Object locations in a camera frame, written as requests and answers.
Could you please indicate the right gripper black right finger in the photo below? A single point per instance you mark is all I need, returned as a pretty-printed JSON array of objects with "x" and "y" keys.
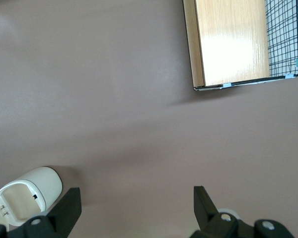
[{"x": 206, "y": 213}]

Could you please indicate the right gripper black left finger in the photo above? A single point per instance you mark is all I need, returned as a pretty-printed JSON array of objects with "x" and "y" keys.
[{"x": 62, "y": 213}]

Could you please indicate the cream lidded trash can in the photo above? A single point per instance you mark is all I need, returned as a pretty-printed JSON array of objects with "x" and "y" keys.
[{"x": 48, "y": 183}]

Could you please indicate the brown table cover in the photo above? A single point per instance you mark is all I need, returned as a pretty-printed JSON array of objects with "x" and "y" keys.
[{"x": 89, "y": 99}]

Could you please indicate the narrow wooden shelf board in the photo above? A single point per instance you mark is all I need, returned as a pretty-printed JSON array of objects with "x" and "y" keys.
[{"x": 192, "y": 42}]

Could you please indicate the wide wooden shelf board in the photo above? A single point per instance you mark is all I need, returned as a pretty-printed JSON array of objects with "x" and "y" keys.
[{"x": 233, "y": 42}]

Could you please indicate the wooden step shelf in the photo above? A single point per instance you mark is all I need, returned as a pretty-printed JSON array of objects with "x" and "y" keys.
[{"x": 283, "y": 37}]

